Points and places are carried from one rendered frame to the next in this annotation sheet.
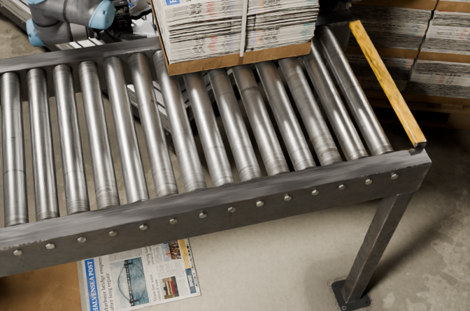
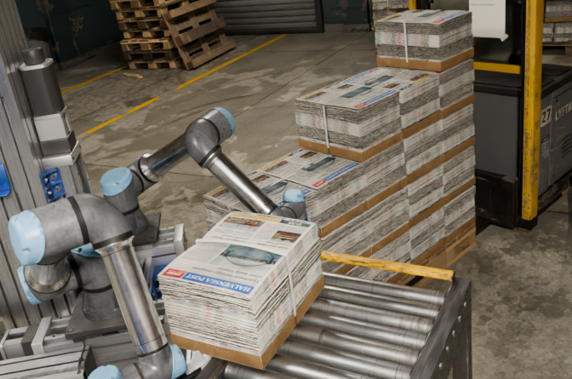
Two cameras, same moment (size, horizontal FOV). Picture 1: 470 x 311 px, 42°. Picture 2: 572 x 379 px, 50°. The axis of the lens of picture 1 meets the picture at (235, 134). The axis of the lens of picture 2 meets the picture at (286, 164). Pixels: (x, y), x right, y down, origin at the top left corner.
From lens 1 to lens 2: 0.90 m
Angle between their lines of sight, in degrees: 44
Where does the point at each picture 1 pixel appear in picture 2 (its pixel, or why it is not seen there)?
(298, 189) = (442, 352)
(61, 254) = not seen: outside the picture
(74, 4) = (149, 367)
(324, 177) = (442, 333)
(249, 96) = (328, 336)
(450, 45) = not seen: hidden behind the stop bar
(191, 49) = (268, 330)
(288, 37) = (311, 279)
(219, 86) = (302, 347)
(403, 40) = not seen: hidden behind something
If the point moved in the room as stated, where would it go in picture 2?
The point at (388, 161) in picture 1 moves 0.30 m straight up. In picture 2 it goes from (454, 297) to (450, 201)
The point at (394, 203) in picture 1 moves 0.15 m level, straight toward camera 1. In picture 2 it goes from (468, 335) to (500, 368)
